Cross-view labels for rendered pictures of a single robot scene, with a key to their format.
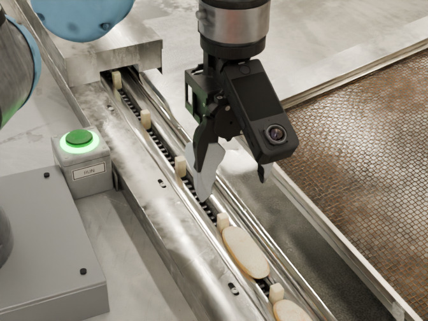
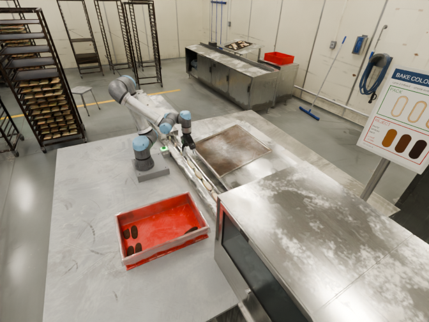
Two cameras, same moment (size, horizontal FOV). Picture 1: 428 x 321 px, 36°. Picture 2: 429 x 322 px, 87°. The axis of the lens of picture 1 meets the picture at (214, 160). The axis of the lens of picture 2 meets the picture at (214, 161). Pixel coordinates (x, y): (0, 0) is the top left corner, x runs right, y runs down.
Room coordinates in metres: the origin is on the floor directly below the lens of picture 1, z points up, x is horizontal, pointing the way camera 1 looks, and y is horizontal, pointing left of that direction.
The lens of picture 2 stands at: (-0.85, -0.14, 1.97)
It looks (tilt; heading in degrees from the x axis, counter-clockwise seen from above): 37 degrees down; 357
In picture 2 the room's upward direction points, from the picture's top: 2 degrees clockwise
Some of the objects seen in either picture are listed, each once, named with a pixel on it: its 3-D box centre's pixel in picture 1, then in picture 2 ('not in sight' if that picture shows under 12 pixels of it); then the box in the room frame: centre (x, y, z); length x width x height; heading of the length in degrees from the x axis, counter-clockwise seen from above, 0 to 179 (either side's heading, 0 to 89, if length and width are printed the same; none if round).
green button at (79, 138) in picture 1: (79, 141); not in sight; (0.79, 0.20, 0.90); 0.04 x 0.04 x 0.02
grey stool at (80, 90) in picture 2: not in sight; (83, 101); (3.50, 2.19, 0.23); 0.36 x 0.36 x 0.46; 76
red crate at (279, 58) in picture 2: not in sight; (278, 57); (4.06, -1.70, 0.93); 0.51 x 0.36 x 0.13; 31
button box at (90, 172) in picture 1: (85, 171); (165, 153); (0.79, 0.19, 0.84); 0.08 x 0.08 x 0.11; 27
